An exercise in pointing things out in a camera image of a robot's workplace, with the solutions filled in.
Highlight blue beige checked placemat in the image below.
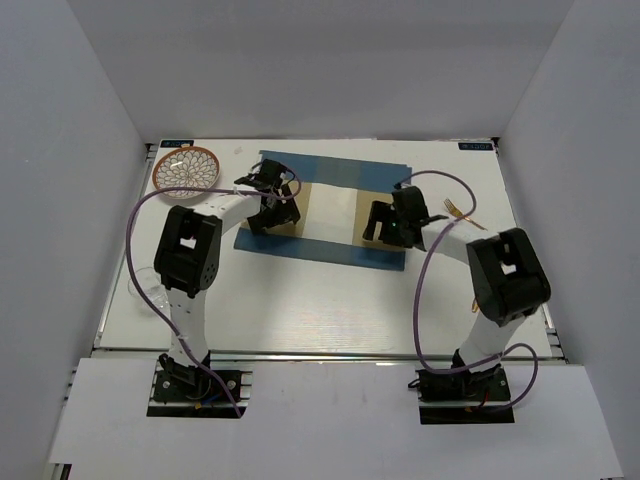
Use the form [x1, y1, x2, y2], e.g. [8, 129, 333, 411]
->
[234, 150, 412, 271]

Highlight floral patterned ceramic plate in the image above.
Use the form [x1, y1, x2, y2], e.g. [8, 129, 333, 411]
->
[152, 146, 221, 199]

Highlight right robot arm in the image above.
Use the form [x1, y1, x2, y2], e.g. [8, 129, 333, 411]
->
[363, 185, 551, 399]

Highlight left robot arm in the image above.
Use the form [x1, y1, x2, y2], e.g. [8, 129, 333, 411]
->
[154, 159, 301, 399]

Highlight gold fork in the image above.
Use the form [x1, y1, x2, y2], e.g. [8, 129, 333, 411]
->
[443, 198, 486, 231]

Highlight right blue corner sticker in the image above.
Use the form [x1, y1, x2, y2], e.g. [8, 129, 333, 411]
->
[458, 142, 494, 151]

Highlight blue corner sticker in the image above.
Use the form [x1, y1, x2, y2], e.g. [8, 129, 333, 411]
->
[159, 139, 194, 149]
[458, 142, 494, 151]

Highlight left blue corner sticker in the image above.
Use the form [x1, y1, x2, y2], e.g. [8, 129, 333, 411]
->
[159, 139, 194, 149]

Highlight clear drinking glass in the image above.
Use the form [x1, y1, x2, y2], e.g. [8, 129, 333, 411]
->
[128, 267, 170, 316]

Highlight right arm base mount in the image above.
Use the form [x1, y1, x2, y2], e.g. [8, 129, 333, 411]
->
[407, 363, 515, 425]

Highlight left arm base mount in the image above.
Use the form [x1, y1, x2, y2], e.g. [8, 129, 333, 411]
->
[146, 353, 253, 419]

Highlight aluminium table edge rail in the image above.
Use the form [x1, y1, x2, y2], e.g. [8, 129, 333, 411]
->
[91, 348, 568, 365]

